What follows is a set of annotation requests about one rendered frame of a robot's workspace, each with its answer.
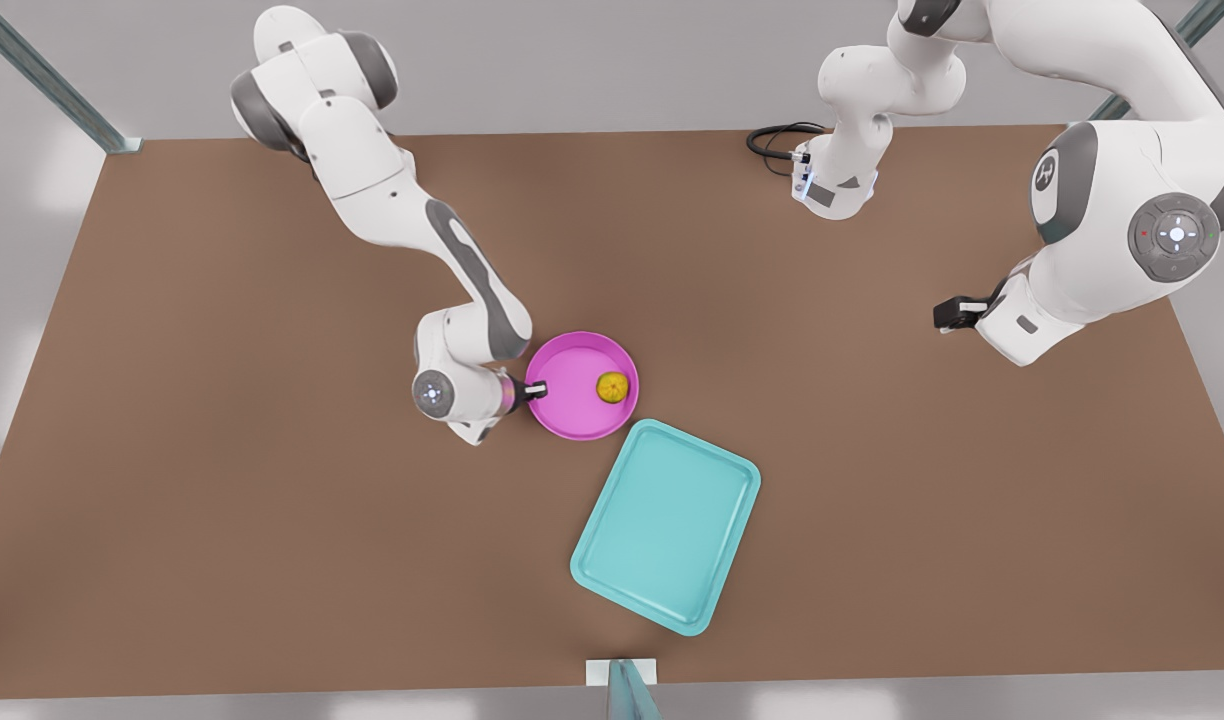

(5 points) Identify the black cable loop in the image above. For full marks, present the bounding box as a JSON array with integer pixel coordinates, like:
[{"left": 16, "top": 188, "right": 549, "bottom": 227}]
[{"left": 746, "top": 123, "right": 829, "bottom": 179}]

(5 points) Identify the silver frame post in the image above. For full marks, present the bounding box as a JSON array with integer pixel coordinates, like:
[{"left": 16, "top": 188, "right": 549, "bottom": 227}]
[
  {"left": 0, "top": 0, "right": 143, "bottom": 156},
  {"left": 585, "top": 658, "right": 663, "bottom": 720},
  {"left": 1087, "top": 0, "right": 1224, "bottom": 123}
]

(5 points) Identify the pink round plate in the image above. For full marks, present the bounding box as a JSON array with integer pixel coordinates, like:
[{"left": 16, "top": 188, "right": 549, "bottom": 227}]
[{"left": 524, "top": 331, "right": 640, "bottom": 442}]

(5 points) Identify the teal rectangular tray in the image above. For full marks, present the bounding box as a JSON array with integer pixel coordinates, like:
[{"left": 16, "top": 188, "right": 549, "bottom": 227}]
[{"left": 570, "top": 418, "right": 762, "bottom": 637}]

